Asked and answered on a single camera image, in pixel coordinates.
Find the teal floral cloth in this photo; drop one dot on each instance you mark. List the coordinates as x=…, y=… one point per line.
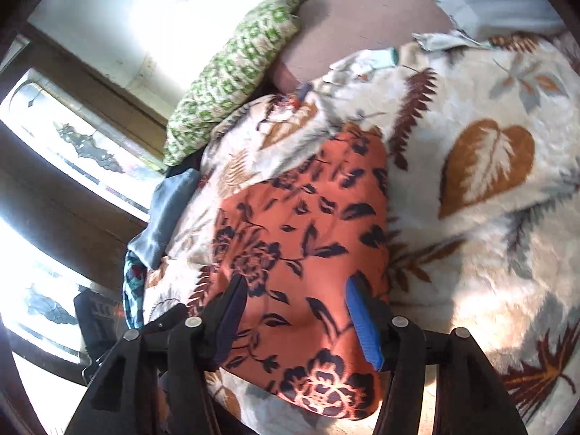
x=133, y=290

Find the black plastic object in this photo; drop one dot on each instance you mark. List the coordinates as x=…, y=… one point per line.
x=95, y=326

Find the pile of pale clothes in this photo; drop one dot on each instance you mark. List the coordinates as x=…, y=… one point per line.
x=435, y=40

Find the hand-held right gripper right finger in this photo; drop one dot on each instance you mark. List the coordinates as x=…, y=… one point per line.
x=365, y=326

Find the wooden window frame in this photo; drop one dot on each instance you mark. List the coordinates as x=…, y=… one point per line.
x=68, y=208

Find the orange floral garment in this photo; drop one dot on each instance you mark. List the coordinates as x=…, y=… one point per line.
x=294, y=217

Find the blue-grey pillow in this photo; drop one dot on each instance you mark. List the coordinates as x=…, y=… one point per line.
x=167, y=208

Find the leaf print fleece blanket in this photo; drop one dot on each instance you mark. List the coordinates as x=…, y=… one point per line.
x=475, y=235

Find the green patterned pillow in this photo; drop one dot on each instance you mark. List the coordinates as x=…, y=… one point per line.
x=235, y=72

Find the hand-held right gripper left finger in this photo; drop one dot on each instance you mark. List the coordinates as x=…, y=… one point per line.
x=231, y=321

